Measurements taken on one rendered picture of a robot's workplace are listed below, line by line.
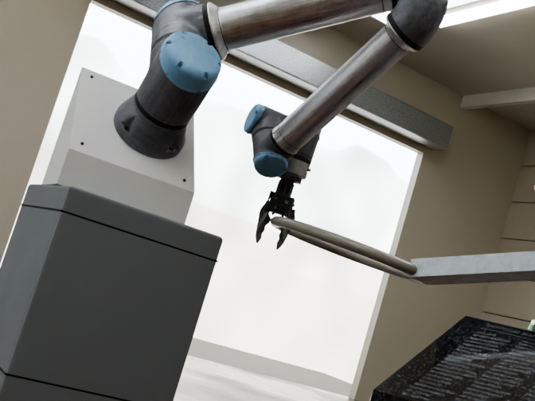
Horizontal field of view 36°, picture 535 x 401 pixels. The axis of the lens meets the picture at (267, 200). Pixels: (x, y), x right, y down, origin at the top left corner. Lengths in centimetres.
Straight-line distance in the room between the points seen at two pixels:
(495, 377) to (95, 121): 112
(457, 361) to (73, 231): 95
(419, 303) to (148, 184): 847
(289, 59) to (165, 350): 707
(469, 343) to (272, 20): 93
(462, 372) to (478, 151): 889
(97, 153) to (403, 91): 827
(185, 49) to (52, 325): 70
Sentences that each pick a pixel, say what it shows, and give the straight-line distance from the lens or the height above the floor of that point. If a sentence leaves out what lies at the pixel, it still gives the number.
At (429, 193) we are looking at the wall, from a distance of 1028.
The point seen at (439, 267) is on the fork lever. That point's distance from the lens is 217.
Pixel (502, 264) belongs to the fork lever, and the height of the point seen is 99.
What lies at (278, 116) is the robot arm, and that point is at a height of 124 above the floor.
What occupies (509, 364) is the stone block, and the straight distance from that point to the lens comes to 199.
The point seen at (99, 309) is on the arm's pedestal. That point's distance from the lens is 187.
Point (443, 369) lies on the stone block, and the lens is 202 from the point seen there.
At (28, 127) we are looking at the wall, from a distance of 807.
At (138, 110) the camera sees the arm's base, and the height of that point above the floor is 108.
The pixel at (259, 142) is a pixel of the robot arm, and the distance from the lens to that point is 219.
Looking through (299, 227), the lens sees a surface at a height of 95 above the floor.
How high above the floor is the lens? 71
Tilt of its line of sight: 7 degrees up
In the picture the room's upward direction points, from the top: 17 degrees clockwise
